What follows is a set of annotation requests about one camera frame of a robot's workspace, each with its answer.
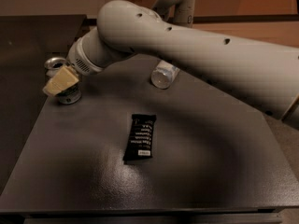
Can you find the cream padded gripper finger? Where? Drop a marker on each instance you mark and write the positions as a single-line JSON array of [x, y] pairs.
[[65, 78]]

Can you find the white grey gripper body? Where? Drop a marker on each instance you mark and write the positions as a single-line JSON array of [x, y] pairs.
[[77, 61]]

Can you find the silver green 7up can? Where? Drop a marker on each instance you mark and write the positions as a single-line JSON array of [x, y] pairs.
[[71, 95]]

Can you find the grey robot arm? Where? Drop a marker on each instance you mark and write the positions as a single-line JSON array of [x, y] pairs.
[[260, 74]]

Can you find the clear plastic water bottle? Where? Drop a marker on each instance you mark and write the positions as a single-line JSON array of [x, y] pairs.
[[164, 75]]

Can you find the black snack bar wrapper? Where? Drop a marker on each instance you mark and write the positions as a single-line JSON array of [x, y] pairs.
[[140, 138]]

